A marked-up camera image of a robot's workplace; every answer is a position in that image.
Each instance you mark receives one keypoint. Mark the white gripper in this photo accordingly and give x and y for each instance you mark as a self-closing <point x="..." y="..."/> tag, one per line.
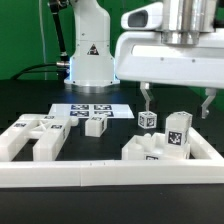
<point x="166" y="46"/>

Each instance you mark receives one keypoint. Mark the white chair seat part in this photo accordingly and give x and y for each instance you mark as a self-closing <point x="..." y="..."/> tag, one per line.
<point x="153" y="147"/>

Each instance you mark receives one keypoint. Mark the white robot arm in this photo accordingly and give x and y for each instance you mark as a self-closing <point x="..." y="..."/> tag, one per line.
<point x="92" y="64"/>

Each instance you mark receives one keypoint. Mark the white chair back part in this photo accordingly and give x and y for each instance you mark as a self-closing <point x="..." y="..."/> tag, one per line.
<point x="49" y="131"/>

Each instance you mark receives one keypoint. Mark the white tagged nut cube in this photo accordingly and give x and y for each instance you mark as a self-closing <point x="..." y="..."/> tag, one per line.
<point x="147" y="119"/>
<point x="185" y="116"/>

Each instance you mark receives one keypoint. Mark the white base tag sheet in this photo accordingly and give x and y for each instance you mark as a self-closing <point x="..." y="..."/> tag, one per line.
<point x="117" y="111"/>

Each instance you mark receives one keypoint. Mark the white U-shaped obstacle fence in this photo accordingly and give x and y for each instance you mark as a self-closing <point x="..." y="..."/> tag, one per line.
<point x="110" y="172"/>

